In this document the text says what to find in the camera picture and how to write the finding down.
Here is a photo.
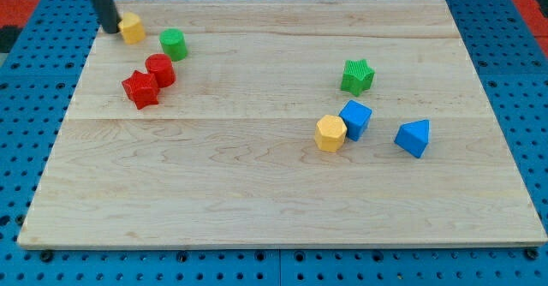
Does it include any blue cube block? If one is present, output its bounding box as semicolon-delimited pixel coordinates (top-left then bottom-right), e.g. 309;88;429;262
339;100;372;141

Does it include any blue triangle block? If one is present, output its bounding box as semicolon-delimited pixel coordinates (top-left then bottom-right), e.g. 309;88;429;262
394;119;430;158

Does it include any green star block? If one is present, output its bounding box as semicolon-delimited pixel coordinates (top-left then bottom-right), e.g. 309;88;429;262
340;59;375;97

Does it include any yellow hexagon block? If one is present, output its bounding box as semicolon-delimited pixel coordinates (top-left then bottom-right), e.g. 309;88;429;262
314;115;348;152

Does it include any green cylinder block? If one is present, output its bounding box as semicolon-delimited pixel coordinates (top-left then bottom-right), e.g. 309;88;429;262
159;28;188;62

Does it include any red cylinder block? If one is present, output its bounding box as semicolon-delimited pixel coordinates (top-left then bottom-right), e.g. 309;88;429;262
145;53;176;88

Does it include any red star block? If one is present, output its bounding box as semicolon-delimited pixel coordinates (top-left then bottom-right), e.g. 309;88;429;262
122;70;160;110

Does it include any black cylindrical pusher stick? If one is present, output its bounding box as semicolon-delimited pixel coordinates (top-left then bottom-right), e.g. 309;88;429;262
90;0;121;34

